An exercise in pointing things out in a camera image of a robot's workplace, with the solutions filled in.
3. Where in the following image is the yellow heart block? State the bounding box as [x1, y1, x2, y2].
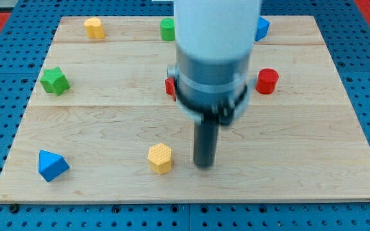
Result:
[84, 17, 105, 39]

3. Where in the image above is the wooden board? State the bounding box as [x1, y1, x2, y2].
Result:
[0, 16, 370, 204]

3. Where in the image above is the yellow hexagon block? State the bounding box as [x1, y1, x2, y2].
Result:
[148, 143, 173, 175]

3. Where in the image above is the green star block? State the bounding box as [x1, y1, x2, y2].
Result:
[40, 67, 70, 96]

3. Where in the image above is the green cylinder block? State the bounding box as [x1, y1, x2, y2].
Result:
[159, 18, 175, 41]

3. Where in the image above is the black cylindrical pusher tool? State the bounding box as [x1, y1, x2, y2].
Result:
[193, 117, 219, 168]

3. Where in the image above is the red block behind arm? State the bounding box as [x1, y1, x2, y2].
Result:
[164, 77, 176, 101]

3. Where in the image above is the blue triangle block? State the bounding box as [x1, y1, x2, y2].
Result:
[38, 150, 69, 182]

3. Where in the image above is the red cylinder block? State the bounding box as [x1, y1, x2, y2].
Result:
[256, 68, 279, 94]

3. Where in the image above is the blue block behind arm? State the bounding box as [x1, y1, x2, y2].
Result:
[255, 17, 270, 42]

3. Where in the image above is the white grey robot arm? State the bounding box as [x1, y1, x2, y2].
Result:
[173, 0, 261, 126]

